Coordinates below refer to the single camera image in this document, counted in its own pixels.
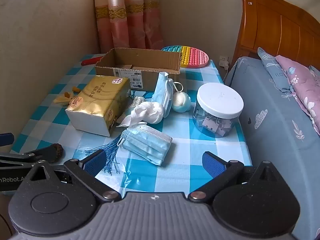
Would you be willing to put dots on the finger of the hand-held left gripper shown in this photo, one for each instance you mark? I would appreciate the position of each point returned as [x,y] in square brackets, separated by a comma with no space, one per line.
[37,155]
[6,139]

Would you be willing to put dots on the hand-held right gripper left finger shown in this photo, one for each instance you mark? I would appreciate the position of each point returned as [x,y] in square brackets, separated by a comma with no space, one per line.
[96,162]

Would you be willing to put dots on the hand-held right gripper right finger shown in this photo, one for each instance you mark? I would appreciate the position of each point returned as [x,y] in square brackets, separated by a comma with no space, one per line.
[212,166]

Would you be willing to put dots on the blue tassel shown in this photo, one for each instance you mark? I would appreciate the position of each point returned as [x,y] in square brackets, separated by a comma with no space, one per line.
[110,150]

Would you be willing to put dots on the blue face mask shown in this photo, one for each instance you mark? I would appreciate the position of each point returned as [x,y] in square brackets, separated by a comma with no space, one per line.
[147,145]
[161,92]

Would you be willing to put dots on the cream scrunchie with orange ears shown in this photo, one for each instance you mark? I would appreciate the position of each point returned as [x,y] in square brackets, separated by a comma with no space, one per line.
[62,100]

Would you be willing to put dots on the blue and white plush toy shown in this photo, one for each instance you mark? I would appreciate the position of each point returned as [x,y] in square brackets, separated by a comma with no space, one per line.
[180,101]

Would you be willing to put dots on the white cloth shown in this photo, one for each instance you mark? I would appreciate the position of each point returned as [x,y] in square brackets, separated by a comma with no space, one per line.
[150,112]

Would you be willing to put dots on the cardboard box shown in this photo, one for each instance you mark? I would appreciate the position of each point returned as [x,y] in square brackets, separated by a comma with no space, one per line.
[155,62]

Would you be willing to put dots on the blue checkered tablecloth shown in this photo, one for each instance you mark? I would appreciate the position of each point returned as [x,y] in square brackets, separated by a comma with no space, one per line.
[200,150]

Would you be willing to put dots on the gold tissue pack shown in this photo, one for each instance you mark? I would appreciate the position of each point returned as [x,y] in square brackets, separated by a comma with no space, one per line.
[97,100]

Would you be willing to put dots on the clear jar with white lid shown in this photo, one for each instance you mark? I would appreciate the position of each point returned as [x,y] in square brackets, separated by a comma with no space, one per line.
[220,100]

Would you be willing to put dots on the bed with blue sheet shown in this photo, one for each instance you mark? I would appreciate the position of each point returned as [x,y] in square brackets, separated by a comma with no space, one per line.
[270,130]

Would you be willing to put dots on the red folding fan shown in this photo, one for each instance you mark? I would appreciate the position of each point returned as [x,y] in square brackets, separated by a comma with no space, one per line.
[91,61]

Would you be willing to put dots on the rainbow pop bubble toy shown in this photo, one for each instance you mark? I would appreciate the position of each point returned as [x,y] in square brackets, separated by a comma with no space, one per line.
[195,57]

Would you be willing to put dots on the blue floral pillow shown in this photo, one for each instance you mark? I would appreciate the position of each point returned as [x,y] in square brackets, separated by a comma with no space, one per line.
[272,72]

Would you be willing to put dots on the pink floral pillow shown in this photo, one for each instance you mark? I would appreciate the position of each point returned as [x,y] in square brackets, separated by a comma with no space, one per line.
[302,85]

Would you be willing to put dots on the pink curtain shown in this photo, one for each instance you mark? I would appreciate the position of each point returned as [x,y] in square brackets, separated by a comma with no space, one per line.
[120,17]

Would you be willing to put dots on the wooden headboard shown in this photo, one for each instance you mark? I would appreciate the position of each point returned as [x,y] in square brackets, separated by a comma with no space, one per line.
[270,25]

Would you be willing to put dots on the white wall charger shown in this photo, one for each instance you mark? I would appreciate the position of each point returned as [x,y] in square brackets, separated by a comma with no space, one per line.
[223,61]

